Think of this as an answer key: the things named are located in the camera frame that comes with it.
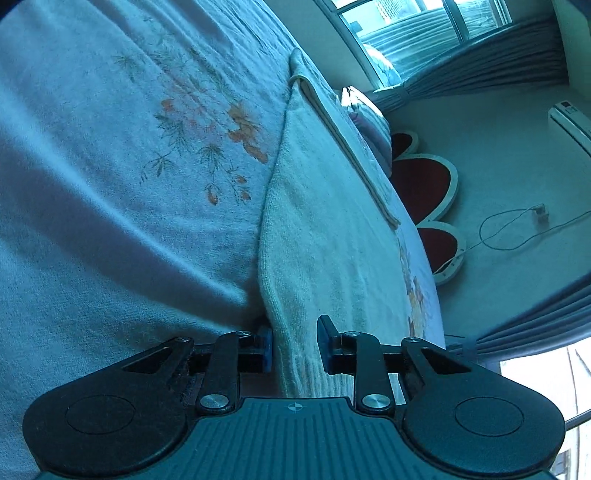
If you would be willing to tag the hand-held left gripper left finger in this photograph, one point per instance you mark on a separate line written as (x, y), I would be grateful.
(265, 348)

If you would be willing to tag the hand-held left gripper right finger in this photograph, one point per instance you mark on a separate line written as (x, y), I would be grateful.
(325, 344)

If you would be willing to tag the white knitted sweater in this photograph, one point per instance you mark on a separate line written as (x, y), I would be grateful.
(314, 240)

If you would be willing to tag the red petal-shaped headboard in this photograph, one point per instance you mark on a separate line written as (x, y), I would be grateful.
(425, 180)

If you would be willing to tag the blue curtain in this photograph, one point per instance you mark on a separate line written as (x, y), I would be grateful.
(531, 323)
(485, 69)

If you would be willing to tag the folded striped quilt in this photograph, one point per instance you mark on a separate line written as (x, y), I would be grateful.
(369, 124)

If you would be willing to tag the bright glass door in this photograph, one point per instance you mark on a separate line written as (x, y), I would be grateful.
(554, 383)

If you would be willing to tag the floral bedsheet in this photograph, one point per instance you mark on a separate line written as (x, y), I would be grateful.
(92, 184)

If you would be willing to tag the light blue cloth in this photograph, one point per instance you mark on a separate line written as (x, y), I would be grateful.
(385, 67)

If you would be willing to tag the white air conditioner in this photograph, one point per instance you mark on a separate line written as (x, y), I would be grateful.
(572, 122)

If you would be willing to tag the window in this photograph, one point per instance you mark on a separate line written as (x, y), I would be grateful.
(415, 23)

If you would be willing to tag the wall socket with plug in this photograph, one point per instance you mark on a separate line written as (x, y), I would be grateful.
(540, 213)

